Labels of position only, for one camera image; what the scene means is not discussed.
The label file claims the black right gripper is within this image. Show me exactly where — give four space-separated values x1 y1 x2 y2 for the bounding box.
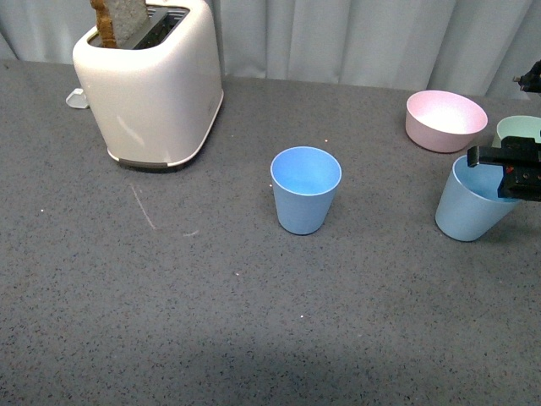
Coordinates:
467 136 540 199

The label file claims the light blue plastic cup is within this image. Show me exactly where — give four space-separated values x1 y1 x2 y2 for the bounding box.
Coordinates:
434 156 519 242

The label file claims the green plastic bowl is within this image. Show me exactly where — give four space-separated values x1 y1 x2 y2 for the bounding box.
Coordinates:
492 115 541 148

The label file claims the pink plastic bowl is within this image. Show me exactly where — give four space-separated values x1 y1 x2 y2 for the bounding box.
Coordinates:
405 90 488 153

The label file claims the grey curtain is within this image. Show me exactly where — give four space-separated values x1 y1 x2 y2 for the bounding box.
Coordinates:
0 0 541 102

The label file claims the cream white toaster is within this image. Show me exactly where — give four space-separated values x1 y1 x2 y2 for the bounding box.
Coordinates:
73 1 224 168

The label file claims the toast slice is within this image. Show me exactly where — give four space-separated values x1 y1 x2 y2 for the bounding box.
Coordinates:
90 0 149 48

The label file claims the white power plug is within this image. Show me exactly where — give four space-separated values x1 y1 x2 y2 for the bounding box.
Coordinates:
65 88 90 109

